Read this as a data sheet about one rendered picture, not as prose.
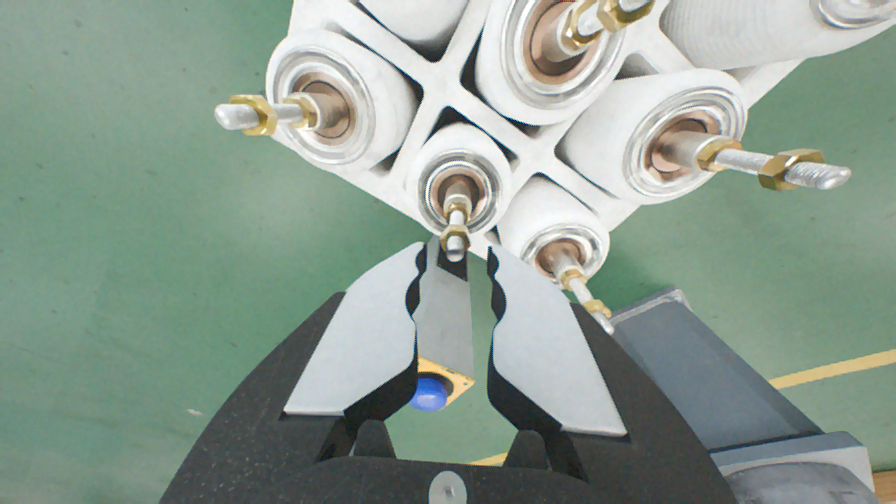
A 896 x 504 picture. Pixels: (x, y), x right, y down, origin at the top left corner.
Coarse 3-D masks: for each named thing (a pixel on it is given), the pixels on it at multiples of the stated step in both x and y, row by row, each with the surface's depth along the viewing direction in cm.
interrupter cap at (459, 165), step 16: (432, 160) 19; (448, 160) 19; (464, 160) 19; (480, 160) 19; (432, 176) 20; (448, 176) 20; (464, 176) 20; (480, 176) 20; (496, 176) 19; (416, 192) 20; (432, 192) 21; (480, 192) 20; (496, 192) 20; (432, 208) 21; (480, 208) 21; (496, 208) 21; (432, 224) 22; (480, 224) 22
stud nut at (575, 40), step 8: (592, 0) 11; (576, 8) 12; (584, 8) 12; (568, 16) 12; (576, 16) 12; (568, 24) 12; (576, 24) 12; (568, 32) 12; (576, 32) 12; (600, 32) 12; (568, 40) 13; (576, 40) 12; (584, 40) 12; (592, 40) 12; (576, 48) 13
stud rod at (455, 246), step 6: (450, 216) 17; (456, 216) 16; (462, 216) 16; (450, 222) 15; (456, 222) 15; (462, 222) 15; (450, 240) 13; (456, 240) 13; (462, 240) 13; (450, 246) 12; (456, 246) 12; (462, 246) 13; (450, 252) 12; (456, 252) 12; (462, 252) 12; (450, 258) 13; (456, 258) 13
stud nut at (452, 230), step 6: (450, 228) 13; (456, 228) 13; (462, 228) 14; (444, 234) 13; (450, 234) 13; (456, 234) 13; (462, 234) 13; (468, 234) 14; (444, 240) 14; (468, 240) 13; (444, 246) 14; (468, 246) 14
